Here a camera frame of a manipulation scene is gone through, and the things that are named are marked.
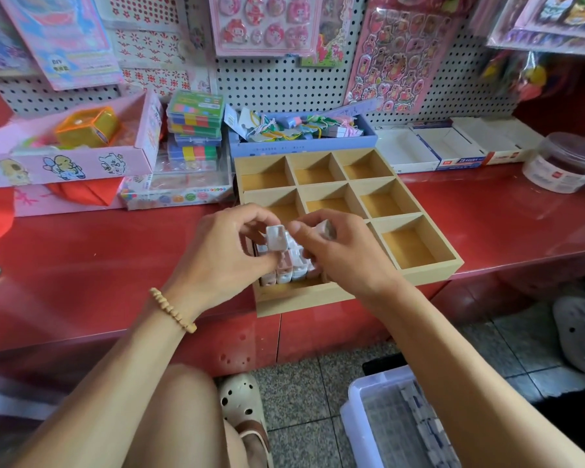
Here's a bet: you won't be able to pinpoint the person's right hand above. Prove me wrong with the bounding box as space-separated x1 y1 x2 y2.
287 209 407 308

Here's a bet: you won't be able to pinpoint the person's left hand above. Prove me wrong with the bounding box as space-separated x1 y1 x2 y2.
166 202 285 318

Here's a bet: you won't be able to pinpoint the sharpeners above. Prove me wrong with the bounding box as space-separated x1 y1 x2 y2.
312 219 339 242

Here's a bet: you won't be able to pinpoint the wooden compartment tray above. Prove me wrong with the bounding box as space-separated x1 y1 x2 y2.
234 148 466 319

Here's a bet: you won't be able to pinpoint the clear plastic storage bin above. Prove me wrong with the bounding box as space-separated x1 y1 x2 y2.
338 365 466 468

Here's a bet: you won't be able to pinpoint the row of erasers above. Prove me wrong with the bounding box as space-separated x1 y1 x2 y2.
400 380 462 468

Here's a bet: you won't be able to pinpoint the person's left forearm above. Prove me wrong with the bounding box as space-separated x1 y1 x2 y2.
10 299 196 468

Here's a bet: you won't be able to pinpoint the person's right forearm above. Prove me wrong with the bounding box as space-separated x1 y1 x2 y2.
370 279 585 468

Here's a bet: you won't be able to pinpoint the white tray box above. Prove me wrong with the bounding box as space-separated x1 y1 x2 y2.
375 126 443 176
412 122 491 172
453 116 548 168

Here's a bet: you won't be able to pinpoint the blue box of trinkets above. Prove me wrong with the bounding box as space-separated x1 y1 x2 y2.
223 100 380 159

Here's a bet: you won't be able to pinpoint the person's left cream clog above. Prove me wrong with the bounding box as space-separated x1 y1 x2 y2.
217 373 275 468

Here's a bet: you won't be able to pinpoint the person's left leg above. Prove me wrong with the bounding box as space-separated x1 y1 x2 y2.
125 363 251 468

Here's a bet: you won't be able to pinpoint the yellow orange toy box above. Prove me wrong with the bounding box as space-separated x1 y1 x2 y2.
53 105 123 150

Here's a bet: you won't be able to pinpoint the stack of colourful packs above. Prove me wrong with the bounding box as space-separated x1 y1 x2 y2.
166 89 226 164

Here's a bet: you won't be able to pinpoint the red display counter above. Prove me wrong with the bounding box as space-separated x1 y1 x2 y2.
0 81 585 386

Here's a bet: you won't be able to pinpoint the red folded cloth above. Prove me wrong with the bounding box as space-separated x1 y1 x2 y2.
44 178 126 207

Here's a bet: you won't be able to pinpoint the pink tray of trinkets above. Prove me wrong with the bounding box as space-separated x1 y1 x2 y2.
0 87 166 219

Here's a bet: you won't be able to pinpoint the white pegboard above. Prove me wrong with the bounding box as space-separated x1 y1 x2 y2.
0 0 528 127

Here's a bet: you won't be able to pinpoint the pink sticker pack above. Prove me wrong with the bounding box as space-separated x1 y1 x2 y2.
207 0 324 59
344 0 465 116

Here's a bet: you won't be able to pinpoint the red patterned sticker sheet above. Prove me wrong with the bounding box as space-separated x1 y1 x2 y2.
107 0 218 99

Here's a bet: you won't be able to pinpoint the round clear plastic jar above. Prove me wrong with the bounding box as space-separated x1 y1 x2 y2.
523 131 585 196

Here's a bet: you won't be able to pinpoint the clear bag of colourful toys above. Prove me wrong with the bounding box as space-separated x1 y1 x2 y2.
480 48 567 103

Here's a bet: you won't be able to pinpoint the pastel cartoon sticker pack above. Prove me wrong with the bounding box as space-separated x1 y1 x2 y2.
0 0 127 92

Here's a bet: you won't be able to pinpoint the lilac sticker pack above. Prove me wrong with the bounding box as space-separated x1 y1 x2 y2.
0 3 38 80

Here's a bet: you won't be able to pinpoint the beaded wooden bracelet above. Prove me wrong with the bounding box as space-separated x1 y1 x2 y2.
148 286 199 336

